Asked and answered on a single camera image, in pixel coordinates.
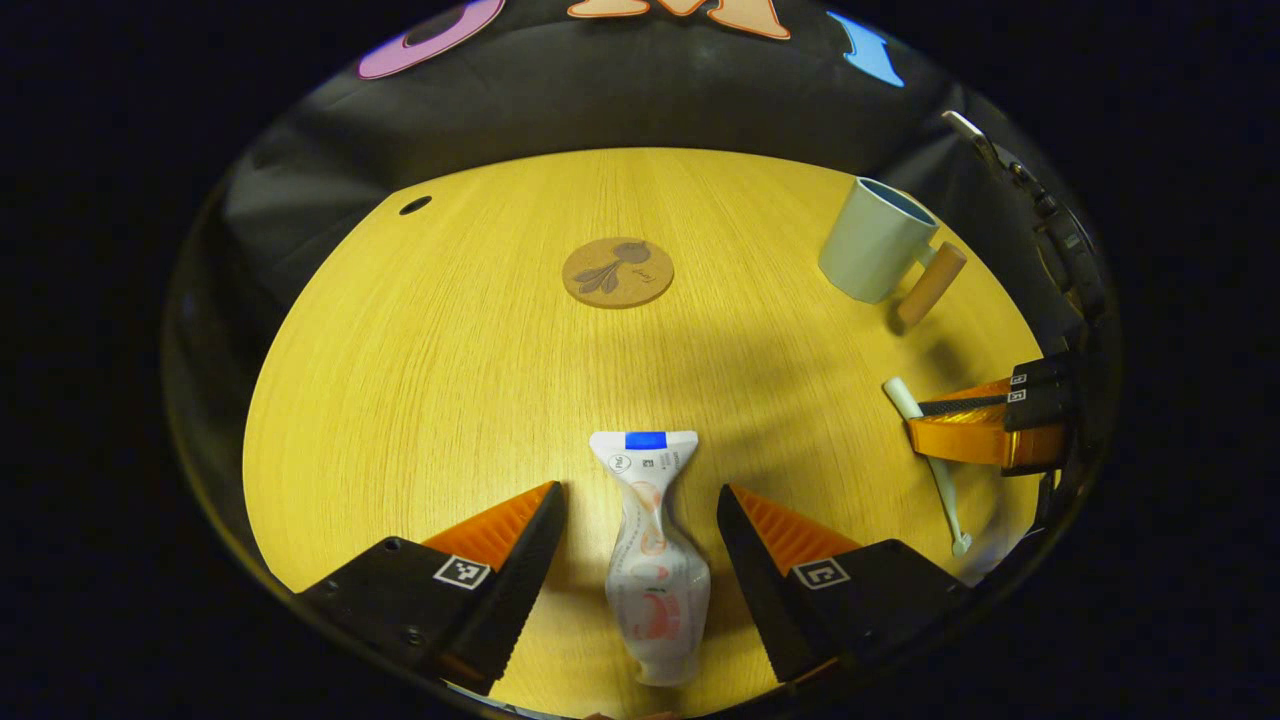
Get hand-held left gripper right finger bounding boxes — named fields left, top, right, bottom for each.
left=716, top=483, right=976, bottom=686

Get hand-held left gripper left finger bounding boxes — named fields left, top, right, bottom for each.
left=295, top=480, right=568, bottom=698

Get pale green toothbrush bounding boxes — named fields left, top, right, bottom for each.
left=883, top=377, right=973, bottom=559

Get white toothpaste tube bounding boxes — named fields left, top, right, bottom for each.
left=588, top=430, right=713, bottom=689

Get pale blue cup wooden handle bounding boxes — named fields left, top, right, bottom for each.
left=818, top=177, right=969, bottom=331

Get round cork coaster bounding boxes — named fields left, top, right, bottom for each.
left=561, top=237, right=676, bottom=310

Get black backdrop cloth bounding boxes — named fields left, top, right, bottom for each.
left=165, top=0, right=1091, bottom=401

